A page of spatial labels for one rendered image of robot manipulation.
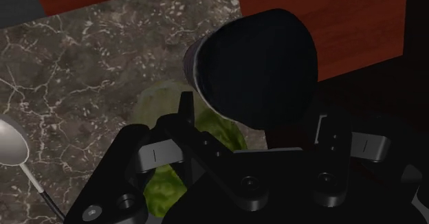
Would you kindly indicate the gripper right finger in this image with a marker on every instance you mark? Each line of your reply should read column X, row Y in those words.
column 331, row 156

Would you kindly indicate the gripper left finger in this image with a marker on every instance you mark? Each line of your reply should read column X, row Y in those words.
column 110, row 169

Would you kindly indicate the green leafy vegetable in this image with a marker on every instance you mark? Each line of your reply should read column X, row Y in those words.
column 164, row 189

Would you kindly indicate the black cup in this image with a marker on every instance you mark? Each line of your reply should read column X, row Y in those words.
column 258, row 69

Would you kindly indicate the red-brown wooden cabinet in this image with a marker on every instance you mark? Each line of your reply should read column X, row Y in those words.
column 352, row 22

